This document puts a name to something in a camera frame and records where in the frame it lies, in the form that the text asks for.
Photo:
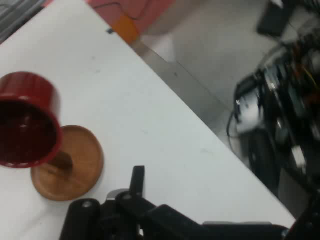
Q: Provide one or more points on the red mug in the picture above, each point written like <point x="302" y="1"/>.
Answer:
<point x="32" y="87"/>

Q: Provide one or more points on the aluminium frame rail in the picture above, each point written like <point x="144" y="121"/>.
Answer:
<point x="15" y="15"/>

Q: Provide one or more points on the black wheeled floor robot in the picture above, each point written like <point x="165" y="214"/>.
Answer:
<point x="282" y="105"/>

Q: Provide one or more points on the black box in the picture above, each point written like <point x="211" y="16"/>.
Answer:
<point x="273" y="17"/>

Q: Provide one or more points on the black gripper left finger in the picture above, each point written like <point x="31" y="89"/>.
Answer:
<point x="130" y="220"/>

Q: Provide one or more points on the pink plastic sheet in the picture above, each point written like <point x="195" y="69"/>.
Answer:
<point x="150" y="12"/>

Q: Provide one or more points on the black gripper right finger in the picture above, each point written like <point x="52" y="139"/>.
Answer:
<point x="307" y="220"/>

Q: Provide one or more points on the orange box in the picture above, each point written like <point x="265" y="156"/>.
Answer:
<point x="125" y="27"/>

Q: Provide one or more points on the wooden mug tree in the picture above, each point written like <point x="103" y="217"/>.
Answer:
<point x="82" y="155"/>

